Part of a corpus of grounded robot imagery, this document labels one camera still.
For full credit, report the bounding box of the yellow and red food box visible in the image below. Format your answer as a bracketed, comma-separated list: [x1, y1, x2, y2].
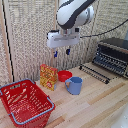
[39, 63, 59, 92]

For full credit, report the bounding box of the black toaster oven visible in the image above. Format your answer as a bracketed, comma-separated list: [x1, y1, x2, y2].
[92, 37, 128, 80]

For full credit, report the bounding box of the black cable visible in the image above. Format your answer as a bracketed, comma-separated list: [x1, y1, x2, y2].
[79, 18, 128, 39]

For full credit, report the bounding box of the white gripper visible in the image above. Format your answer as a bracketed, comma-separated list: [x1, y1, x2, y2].
[46, 28, 81, 59]

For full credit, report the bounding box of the red shopping basket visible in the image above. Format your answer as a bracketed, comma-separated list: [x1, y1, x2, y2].
[0, 78, 56, 128]

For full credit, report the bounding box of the black wire oven rack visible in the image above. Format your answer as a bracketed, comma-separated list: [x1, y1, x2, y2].
[78, 63, 112, 85]

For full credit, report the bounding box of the red bowl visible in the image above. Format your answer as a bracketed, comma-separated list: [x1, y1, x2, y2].
[57, 70, 74, 83]

